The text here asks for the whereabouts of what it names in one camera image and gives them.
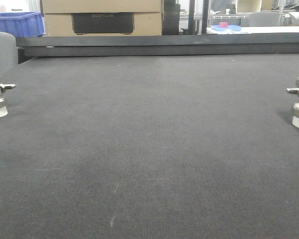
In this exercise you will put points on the cardboard box with black print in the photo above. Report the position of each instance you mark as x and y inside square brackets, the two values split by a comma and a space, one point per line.
[145, 24]

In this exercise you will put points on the pink cube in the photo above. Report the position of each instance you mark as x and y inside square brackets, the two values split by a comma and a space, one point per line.
[223, 24]

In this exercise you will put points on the grey office chair left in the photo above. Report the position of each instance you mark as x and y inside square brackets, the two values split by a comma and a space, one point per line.
[8, 52]

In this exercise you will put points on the grey office chair background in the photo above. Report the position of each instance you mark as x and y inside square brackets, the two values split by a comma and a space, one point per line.
[264, 19]

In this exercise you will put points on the black conveyor belt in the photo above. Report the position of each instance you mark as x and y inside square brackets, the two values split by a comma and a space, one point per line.
[196, 147]

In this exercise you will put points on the upper cardboard box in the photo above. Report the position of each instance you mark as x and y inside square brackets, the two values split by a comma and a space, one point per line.
[86, 6]

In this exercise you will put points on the black panel behind boxes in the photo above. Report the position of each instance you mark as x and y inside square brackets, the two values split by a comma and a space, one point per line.
[170, 17]

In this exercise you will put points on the white table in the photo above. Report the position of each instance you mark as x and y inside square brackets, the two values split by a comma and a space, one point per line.
[256, 30]

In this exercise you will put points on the black conveyor end frame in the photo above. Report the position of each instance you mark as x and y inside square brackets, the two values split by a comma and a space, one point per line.
[170, 45]

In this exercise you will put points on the blue tray on white table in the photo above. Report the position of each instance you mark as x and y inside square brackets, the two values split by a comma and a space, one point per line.
[217, 28]

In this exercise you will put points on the blue plastic crate background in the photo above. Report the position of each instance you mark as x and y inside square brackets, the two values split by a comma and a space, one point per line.
[22, 24]

